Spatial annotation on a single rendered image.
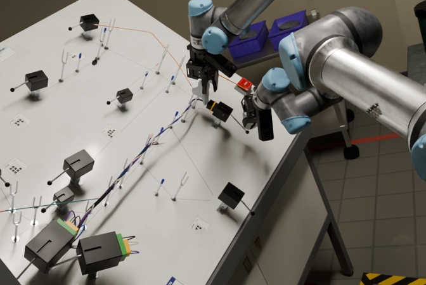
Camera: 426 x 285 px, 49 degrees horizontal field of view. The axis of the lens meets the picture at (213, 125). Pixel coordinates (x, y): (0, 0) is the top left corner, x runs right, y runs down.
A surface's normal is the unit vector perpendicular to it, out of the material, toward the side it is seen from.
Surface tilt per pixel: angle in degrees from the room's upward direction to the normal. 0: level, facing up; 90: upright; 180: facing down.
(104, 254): 48
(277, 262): 90
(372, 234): 0
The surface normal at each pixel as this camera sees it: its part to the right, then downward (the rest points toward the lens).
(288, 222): 0.80, -0.08
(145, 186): 0.34, -0.62
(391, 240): -0.39, -0.83
